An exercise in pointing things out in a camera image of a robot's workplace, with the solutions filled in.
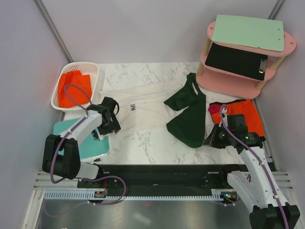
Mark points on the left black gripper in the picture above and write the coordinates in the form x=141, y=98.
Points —
x=114, y=126

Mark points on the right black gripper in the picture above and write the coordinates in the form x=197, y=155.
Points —
x=211, y=140

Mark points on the dark green t shirt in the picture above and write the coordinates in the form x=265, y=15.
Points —
x=188, y=126

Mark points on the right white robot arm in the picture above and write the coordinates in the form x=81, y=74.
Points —
x=268, y=207

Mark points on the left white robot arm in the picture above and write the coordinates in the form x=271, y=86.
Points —
x=61, y=158

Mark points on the magenta t shirt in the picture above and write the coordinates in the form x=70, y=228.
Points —
x=214, y=108

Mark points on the orange t shirt pile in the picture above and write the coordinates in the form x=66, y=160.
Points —
x=246, y=108

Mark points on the teal cutting board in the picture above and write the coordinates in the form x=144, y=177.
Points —
x=90, y=149

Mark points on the orange t shirt in basket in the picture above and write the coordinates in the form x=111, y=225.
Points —
x=74, y=88

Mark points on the white plastic laundry basket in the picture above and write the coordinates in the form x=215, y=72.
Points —
x=86, y=68

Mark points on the pink two-tier shelf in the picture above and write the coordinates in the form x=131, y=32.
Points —
x=235, y=85

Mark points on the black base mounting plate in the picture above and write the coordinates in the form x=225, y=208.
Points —
x=164, y=168

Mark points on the black clipboard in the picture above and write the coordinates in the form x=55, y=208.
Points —
x=244, y=63

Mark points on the mint green board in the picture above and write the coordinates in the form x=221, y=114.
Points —
x=250, y=32

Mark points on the white slotted cable duct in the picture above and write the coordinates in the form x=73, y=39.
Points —
x=215, y=195

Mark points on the aluminium frame rail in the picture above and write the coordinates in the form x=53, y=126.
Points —
x=147, y=180

